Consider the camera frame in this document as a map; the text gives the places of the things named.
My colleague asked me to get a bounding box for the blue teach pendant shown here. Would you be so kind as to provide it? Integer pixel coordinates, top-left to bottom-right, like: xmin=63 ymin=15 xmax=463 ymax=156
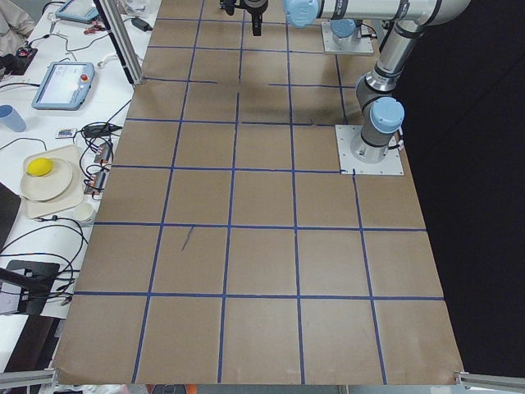
xmin=55 ymin=0 xmax=98 ymax=24
xmin=32 ymin=62 xmax=95 ymax=111

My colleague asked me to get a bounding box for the black monitor stand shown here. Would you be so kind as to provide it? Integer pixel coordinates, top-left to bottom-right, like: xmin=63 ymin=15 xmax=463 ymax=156
xmin=1 ymin=259 xmax=60 ymax=315

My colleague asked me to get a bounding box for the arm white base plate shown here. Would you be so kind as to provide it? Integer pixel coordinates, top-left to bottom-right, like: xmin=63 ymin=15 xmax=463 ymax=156
xmin=322 ymin=21 xmax=374 ymax=57
xmin=335 ymin=125 xmax=404 ymax=176

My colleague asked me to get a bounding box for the white plate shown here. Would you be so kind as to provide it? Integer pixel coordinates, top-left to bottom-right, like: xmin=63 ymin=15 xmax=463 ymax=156
xmin=21 ymin=158 xmax=73 ymax=201

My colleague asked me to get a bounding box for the aluminium frame post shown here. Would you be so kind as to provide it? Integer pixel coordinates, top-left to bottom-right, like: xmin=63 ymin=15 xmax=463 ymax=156
xmin=94 ymin=0 xmax=143 ymax=85

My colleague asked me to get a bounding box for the light blue plastic cup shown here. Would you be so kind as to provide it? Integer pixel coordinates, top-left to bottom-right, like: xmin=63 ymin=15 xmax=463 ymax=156
xmin=0 ymin=104 xmax=26 ymax=132

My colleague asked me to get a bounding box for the beige serving tray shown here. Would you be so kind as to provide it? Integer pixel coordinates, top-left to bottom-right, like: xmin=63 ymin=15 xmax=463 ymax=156
xmin=21 ymin=144 xmax=84 ymax=219

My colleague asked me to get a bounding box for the black power adapter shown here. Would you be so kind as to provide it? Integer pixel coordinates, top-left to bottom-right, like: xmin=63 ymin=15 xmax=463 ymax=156
xmin=130 ymin=17 xmax=153 ymax=32

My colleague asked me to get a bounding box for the white paper cup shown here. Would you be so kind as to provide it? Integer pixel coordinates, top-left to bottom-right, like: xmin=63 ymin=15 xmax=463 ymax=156
xmin=73 ymin=203 xmax=97 ymax=227

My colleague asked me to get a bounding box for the yellow fruit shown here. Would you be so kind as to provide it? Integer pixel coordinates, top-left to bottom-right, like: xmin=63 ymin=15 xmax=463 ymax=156
xmin=26 ymin=158 xmax=53 ymax=176

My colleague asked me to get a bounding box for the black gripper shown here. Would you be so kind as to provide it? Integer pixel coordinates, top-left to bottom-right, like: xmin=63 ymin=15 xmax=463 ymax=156
xmin=219 ymin=0 xmax=268 ymax=37

